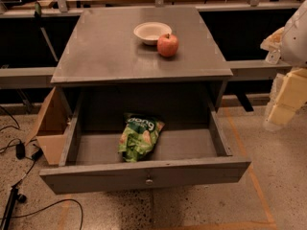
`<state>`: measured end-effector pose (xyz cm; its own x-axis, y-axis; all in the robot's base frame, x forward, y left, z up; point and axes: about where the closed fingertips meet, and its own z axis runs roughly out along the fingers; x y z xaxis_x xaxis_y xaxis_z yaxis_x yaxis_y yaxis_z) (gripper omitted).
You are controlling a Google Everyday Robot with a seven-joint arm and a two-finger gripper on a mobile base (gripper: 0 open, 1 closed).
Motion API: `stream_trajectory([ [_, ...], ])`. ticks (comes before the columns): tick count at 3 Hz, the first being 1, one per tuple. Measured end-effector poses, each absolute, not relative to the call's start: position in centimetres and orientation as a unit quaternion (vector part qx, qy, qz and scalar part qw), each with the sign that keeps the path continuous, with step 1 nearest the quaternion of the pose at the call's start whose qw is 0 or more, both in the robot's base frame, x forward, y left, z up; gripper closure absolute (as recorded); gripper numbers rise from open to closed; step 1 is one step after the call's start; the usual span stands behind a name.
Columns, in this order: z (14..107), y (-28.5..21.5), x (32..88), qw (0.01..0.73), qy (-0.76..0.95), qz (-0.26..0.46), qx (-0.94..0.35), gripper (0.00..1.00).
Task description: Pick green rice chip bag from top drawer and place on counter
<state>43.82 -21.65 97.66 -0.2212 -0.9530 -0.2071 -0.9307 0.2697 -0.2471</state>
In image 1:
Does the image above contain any white paper bowl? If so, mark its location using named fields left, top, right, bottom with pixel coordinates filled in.
left=133, top=22, right=172, bottom=46

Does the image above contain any black stand leg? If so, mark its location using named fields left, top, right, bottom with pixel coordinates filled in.
left=0, top=187, right=27, bottom=230

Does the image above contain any grey metal rail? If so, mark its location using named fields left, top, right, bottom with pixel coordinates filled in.
left=0, top=60, right=292, bottom=89

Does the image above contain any green rice chip bag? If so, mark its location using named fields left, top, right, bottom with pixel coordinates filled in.
left=118, top=113, right=165, bottom=162

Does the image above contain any black floor cable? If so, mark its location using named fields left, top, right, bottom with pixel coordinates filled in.
left=0, top=105, right=84, bottom=230

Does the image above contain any clear sanitizer pump bottle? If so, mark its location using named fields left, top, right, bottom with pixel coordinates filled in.
left=265, top=50, right=280, bottom=64

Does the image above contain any grey open top drawer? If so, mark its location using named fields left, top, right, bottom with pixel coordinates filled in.
left=40, top=92, right=250, bottom=194

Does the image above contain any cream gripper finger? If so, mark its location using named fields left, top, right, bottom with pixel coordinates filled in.
left=260, top=27, right=284, bottom=52
left=267, top=68, right=307, bottom=127

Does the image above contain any grey wooden cabinet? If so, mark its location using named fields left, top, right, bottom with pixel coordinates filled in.
left=52, top=7, right=231, bottom=130

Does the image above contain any brown cardboard box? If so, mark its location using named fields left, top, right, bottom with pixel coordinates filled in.
left=25, top=87, right=72, bottom=165

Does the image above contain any black power adapter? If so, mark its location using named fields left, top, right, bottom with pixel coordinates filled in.
left=15, top=142, right=25, bottom=159

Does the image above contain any red apple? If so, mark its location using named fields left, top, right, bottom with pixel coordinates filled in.
left=157, top=34, right=178, bottom=58

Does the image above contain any small metal drawer knob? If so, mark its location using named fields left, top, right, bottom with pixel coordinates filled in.
left=145, top=178, right=154, bottom=185

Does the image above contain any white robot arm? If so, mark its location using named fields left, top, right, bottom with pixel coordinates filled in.
left=260, top=1, right=307, bottom=131

